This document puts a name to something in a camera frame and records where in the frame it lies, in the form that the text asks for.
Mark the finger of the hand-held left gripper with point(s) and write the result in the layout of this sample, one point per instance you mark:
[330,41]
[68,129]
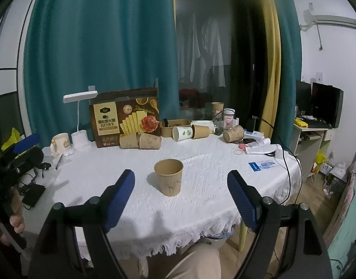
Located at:
[31,157]
[25,144]

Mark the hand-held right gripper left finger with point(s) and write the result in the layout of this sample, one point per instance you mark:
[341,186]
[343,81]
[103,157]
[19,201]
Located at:
[121,200]

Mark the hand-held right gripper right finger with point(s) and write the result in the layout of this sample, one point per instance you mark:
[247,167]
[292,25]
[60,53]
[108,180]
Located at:
[242,200]

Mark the brown paper cup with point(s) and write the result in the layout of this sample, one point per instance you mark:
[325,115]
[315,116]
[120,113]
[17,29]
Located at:
[217,109]
[168,177]
[150,141]
[233,133]
[128,141]
[201,131]

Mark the white paper cup green print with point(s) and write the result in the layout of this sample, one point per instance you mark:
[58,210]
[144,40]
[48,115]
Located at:
[182,133]

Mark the person's left hand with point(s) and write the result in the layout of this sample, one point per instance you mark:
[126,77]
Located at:
[17,223]

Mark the yellow plastic bag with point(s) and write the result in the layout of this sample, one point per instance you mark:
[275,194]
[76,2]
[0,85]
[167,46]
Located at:
[320,158]
[11,138]

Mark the black pen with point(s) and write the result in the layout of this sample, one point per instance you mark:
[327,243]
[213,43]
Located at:
[58,162]

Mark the white ceramic mug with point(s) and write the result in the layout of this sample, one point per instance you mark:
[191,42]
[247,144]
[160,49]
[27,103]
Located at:
[60,146]

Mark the black flat case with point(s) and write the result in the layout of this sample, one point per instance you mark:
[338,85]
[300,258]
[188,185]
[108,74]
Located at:
[34,194]

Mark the wooden table leg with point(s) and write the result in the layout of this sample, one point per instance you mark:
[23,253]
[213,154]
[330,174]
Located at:
[242,235]

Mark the blue and white card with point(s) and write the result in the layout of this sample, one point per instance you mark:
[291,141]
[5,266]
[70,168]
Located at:
[262,165]

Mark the white tablecloth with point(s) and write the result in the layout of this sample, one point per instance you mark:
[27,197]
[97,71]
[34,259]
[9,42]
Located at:
[195,215]

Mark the white tube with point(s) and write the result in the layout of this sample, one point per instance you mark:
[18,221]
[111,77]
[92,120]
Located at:
[257,150]

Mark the pink round sponge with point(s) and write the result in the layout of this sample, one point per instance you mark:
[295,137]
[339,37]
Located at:
[241,146]

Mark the white desk lamp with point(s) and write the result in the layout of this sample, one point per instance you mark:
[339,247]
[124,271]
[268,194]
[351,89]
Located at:
[79,122]

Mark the white small box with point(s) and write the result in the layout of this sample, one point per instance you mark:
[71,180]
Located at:
[254,135]

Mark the brown cracker box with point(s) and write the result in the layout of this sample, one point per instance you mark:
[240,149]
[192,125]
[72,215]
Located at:
[125,119]

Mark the person's leg beige trousers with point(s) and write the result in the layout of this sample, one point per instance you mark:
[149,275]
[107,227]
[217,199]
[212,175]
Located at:
[189,263]

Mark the glass jar white lid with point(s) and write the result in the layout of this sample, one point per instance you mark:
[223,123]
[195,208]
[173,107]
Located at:
[228,119]

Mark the white computer desk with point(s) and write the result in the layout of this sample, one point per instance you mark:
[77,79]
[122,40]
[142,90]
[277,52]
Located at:
[304,142]

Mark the brown paper bowl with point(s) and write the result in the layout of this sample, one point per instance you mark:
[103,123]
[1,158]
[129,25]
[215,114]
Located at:
[175,127]

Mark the pink cloth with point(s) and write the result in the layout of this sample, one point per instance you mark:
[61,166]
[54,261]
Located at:
[347,200]

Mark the black monitor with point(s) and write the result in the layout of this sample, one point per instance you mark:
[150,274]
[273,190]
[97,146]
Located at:
[326,104]
[302,97]

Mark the teal curtain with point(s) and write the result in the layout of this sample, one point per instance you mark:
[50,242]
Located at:
[93,35]
[288,64]

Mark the white hanging shirt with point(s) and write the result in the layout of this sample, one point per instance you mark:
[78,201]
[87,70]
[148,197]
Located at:
[215,55]
[192,49]

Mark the yellow curtain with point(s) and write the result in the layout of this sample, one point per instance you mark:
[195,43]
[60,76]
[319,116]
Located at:
[269,49]

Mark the white air conditioner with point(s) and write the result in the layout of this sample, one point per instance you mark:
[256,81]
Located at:
[331,20]

